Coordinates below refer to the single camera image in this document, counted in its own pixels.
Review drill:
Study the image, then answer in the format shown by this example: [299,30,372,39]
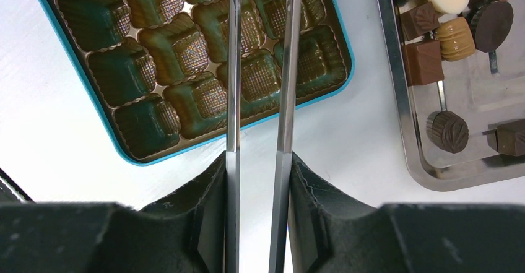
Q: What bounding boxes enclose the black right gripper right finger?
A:
[289,155,524,272]

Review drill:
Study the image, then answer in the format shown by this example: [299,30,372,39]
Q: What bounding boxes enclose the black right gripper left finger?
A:
[1,154,227,272]

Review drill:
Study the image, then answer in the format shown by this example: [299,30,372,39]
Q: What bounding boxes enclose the steel serving tongs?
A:
[225,0,302,272]

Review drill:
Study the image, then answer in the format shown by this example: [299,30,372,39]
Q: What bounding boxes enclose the teal chocolate box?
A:
[39,0,354,165]

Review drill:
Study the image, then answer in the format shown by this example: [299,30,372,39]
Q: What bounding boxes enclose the steel tray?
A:
[378,0,524,191]

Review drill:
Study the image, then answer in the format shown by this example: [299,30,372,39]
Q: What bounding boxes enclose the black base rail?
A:
[0,169,34,203]

